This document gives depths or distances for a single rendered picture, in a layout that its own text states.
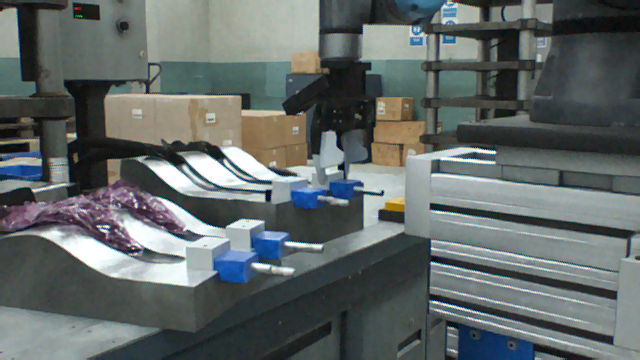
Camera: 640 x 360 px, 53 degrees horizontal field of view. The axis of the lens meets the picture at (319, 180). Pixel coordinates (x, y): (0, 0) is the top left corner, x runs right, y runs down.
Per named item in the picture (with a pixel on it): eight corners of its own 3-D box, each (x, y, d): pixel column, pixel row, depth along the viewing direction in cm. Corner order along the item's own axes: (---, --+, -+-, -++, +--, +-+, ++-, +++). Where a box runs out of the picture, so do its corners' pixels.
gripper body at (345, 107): (353, 134, 107) (353, 60, 105) (310, 132, 112) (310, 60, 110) (376, 131, 113) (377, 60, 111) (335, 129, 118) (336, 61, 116)
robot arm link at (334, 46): (309, 34, 109) (336, 37, 116) (309, 62, 110) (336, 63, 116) (346, 32, 105) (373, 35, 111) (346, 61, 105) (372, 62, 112)
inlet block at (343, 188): (389, 206, 111) (390, 175, 111) (374, 211, 107) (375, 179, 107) (327, 198, 119) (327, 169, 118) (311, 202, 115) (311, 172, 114)
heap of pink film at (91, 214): (199, 229, 96) (198, 177, 95) (129, 261, 80) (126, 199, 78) (56, 218, 104) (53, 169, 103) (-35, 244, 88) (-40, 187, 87)
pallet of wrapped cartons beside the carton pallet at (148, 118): (252, 205, 552) (250, 94, 537) (187, 223, 485) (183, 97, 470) (149, 192, 615) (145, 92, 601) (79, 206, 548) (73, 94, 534)
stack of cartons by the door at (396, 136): (444, 167, 789) (446, 97, 775) (432, 170, 762) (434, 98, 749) (383, 161, 838) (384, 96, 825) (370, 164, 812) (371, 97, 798)
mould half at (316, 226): (363, 229, 122) (364, 157, 120) (276, 260, 101) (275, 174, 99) (180, 200, 151) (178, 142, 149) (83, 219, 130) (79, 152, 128)
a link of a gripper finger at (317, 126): (313, 153, 109) (322, 102, 109) (306, 152, 109) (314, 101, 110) (329, 158, 112) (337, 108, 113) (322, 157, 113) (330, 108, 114)
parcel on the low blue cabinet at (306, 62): (329, 73, 857) (329, 51, 852) (315, 73, 830) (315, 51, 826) (304, 74, 881) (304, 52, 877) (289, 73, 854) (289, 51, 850)
